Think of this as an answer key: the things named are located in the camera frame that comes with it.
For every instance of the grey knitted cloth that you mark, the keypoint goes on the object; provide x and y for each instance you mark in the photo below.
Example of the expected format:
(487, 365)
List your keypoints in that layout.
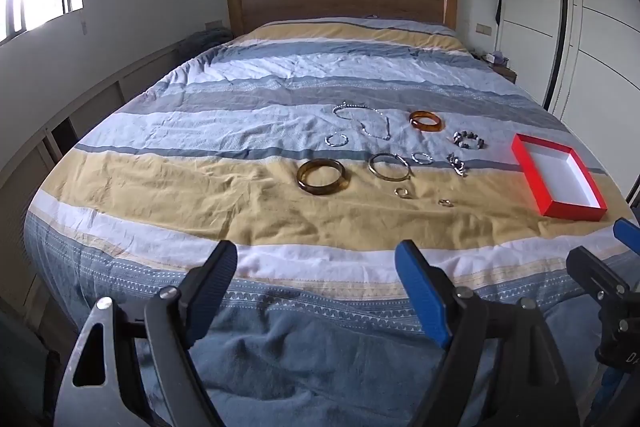
(205, 41)

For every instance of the orange amber bangle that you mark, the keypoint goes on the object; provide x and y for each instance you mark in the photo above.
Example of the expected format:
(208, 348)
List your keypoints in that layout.
(425, 124)

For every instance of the beige low cabinet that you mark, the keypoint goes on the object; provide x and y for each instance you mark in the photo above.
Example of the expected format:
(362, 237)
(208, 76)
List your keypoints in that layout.
(75, 107)

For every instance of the wall outlet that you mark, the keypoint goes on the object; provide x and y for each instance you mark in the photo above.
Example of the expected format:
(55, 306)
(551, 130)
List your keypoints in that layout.
(214, 25)

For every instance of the wall switch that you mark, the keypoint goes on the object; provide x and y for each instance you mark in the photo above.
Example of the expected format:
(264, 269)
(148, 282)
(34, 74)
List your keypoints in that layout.
(483, 29)

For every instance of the wooden nightstand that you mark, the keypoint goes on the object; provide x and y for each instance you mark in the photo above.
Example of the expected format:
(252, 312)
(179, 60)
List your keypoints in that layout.
(506, 73)

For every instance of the thin silver bangle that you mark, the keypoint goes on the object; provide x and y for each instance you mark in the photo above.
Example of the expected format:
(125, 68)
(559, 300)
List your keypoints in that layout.
(372, 170)

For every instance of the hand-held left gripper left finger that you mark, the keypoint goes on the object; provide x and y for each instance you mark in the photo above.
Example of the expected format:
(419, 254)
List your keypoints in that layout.
(216, 277)

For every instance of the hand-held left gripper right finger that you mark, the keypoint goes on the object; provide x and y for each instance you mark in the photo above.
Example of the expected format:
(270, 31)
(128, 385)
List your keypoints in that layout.
(417, 279)

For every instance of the red cardboard box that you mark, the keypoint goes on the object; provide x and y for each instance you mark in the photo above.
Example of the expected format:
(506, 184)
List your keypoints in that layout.
(560, 177)

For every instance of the white wardrobe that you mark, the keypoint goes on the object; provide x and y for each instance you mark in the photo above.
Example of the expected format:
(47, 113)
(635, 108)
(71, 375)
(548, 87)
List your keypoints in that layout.
(600, 32)

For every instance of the blue cloth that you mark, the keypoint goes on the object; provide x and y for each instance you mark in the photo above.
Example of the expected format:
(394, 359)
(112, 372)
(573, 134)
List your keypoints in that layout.
(606, 397)

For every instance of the purple tissue box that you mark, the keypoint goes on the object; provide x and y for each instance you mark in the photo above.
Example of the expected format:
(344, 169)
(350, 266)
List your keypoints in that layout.
(497, 57)

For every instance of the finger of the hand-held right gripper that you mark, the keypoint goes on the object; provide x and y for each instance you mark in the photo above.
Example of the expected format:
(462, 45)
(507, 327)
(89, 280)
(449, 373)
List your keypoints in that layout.
(597, 277)
(629, 234)

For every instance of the striped duvet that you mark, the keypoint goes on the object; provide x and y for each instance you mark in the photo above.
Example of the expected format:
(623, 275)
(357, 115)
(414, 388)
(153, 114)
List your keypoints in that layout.
(200, 187)

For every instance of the dark brown bangle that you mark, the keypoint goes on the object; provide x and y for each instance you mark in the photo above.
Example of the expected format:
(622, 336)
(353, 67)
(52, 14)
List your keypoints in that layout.
(320, 190)

